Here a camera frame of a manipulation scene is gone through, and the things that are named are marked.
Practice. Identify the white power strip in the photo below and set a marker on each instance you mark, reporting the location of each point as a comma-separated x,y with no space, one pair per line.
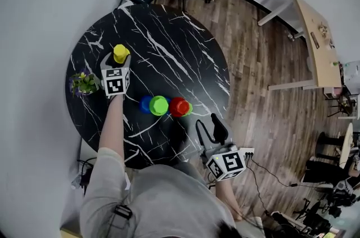
249,152

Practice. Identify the yellow paper cup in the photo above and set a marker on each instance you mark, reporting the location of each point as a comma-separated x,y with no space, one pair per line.
121,52

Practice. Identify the black harness buckle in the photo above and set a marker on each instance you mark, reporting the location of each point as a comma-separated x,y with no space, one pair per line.
123,212

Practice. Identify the black round table base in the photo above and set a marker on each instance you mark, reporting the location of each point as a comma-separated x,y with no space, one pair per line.
329,145

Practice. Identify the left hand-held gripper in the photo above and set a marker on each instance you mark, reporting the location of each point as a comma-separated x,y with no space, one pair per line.
115,85

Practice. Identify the person's left forearm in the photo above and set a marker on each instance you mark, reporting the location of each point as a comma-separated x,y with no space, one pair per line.
112,130

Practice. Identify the person's grey shirt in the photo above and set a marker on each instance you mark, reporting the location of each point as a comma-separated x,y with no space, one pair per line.
168,203

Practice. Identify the pile of small beige objects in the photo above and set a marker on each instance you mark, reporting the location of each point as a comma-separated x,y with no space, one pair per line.
323,29

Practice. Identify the small green object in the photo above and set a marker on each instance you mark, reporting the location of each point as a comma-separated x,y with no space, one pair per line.
335,63

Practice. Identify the small potted plant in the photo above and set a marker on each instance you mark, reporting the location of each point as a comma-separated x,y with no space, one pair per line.
84,83

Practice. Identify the green paper cup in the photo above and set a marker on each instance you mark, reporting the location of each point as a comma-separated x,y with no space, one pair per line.
190,108
159,105

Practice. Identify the person's right forearm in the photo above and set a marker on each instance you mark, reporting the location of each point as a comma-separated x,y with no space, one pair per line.
225,194

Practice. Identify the red paper cup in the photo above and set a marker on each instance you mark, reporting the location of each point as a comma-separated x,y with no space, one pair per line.
179,107

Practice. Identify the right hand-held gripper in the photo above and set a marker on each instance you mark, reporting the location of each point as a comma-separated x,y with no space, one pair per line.
227,163

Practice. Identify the black remote control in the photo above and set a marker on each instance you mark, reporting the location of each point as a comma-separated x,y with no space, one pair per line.
314,40

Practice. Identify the light wooden desk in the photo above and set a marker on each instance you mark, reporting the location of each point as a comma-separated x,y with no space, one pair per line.
320,62

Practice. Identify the white round side table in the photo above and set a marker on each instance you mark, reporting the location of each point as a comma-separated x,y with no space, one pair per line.
346,145

